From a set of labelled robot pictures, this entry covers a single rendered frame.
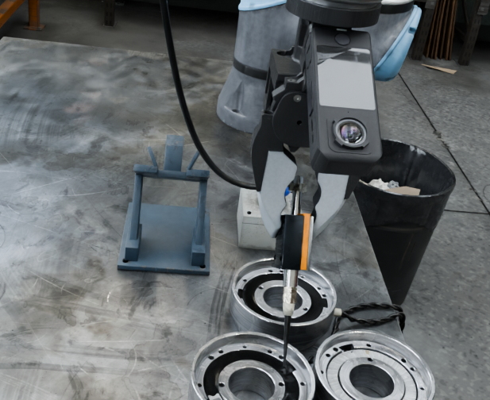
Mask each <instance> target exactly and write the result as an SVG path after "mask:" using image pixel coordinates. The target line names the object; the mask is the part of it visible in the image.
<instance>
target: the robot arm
mask: <svg viewBox="0 0 490 400"><path fill-rule="evenodd" d="M414 1H415V0H241V3H240V4H239V6H238V9H239V17H238V23H237V35H236V42H235V49H234V56H233V67H232V70H231V72H230V74H229V76H228V78H227V80H226V83H225V85H224V87H223V88H222V91H221V93H220V95H219V96H218V104H217V111H216V112H217V115H218V117H219V119H220V120H221V121H223V122H224V123H225V124H227V125H228V126H230V127H232V128H234V129H237V130H240V131H242V132H245V133H250V134H252V139H251V146H250V152H251V160H252V166H253V175H254V179H255V184H256V189H257V197H258V202H259V207H260V215H261V218H262V221H263V223H264V226H265V228H266V229H267V231H268V234H269V235H270V237H271V238H276V237H277V235H278V234H279V232H280V230H281V228H282V222H281V213H282V211H283V210H284V207H285V206H286V198H285V191H286V189H287V186H288V185H289V184H290V183H291V182H292V181H293V180H294V178H295V174H296V172H297V164H296V161H295V157H294V156H293V155H292V154H291V152H296V151H297V150H298V149H299V148H300V147H303V148H310V159H311V167H312V169H313V170H314V172H315V175H316V179H317V182H318V189H317V190H316V192H315V194H314V196H313V204H314V209H313V210H312V213H311V216H312V217H314V224H313V234H312V240H313V239H314V238H315V237H316V236H317V235H318V234H320V232H321V231H323V230H324V228H325V227H327V226H328V224H329V223H331V221H332V220H333V219H334V217H335V216H336V215H337V213H338V212H339V210H340V209H341V208H342V206H343V204H344V203H345V200H346V199H348V198H349V196H350V195H351V194H352V192H353V190H354V188H355V186H356V185H357V183H358V182H359V180H360V178H361V176H364V177H365V176H368V175H369V174H370V172H371V171H372V169H373V168H374V167H375V165H376V163H377V162H378V160H379V159H380V157H381V156H382V144H381V137H380V122H379V114H378V105H377V98H376V83H375V80H378V81H382V82H387V81H390V80H392V79H394V78H395V77H396V76H397V74H398V73H399V70H400V68H401V67H402V65H403V61H404V60H405V58H406V55H407V52H408V50H409V47H410V46H411V42H412V40H413V37H414V35H415V31H416V29H417V27H418V24H419V20H420V17H421V13H422V10H421V9H420V8H418V7H417V6H416V5H414ZM284 144H287V145H288V147H289V150H290V152H289V151H288V150H287V149H286V148H285V147H284Z"/></svg>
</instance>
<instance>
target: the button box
mask: <svg viewBox="0 0 490 400"><path fill-rule="evenodd" d="M285 198H286V206H285V207H284V210H283V211H282V213H281V215H283V214H291V200H292V191H291V193H290V194H289V195H288V196H286V197H285ZM237 233H238V247H239V248H252V249H263V250H273V251H275V250H276V249H275V247H276V238H271V237H270V235H269V234H268V231H267V229H266V228H265V226H264V223H263V221H262V218H261V215H260V207H259V202H258V197H257V191H256V190H249V189H245V188H241V192H240V197H239V203H238V208H237Z"/></svg>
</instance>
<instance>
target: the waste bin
mask: <svg viewBox="0 0 490 400"><path fill-rule="evenodd" d="M381 144H382V156H381V157H380V159H379V160H378V162H377V163H376V165H375V167H374V168H373V169H372V171H371V172H370V174H369V175H368V176H365V177H364V176H361V178H360V180H359V182H358V183H357V185H356V186H355V188H354V190H353V193H354V196H355V199H356V200H357V204H358V207H359V210H360V212H361V216H362V219H363V222H364V224H365V228H366V230H367V233H368V237H369V239H370V242H371V244H372V248H373V251H374V253H375V256H376V260H377V263H378V265H379V268H380V271H381V274H382V276H383V279H384V283H385V285H386V287H387V290H388V294H389V297H390V299H391V302H392V304H396V305H399V306H400V305H401V304H402V303H403V302H404V300H405V298H406V297H407V293H408V291H409V289H410V287H411V284H412V281H413V279H414V277H415V274H416V272H417V270H418V268H419V265H420V263H421V260H422V258H423V255H424V253H425V251H426V248H427V245H428V244H429V242H430V238H431V236H432V234H433V232H434V229H435V228H436V227H437V225H438V223H439V221H440V219H441V216H442V214H443V211H444V209H445V207H446V204H447V202H448V200H449V197H450V195H451V193H452V192H453V189H454V187H455V185H456V178H455V174H454V173H453V171H452V170H451V169H450V167H449V166H448V165H447V164H446V163H444V162H443V161H442V160H441V159H439V158H438V157H437V156H436V155H434V154H433V153H431V152H428V151H427V150H425V149H423V148H420V147H418V146H415V145H413V144H408V143H406V142H402V141H399V140H393V139H387V138H381ZM373 179H375V180H378V179H381V180H382V182H384V183H389V182H390V181H392V180H393V181H394V182H398V183H399V187H412V188H416V189H420V192H419V195H409V194H398V193H394V192H391V191H387V190H383V189H380V188H378V187H374V186H372V185H370V184H368V183H370V182H371V181H372V180H373Z"/></svg>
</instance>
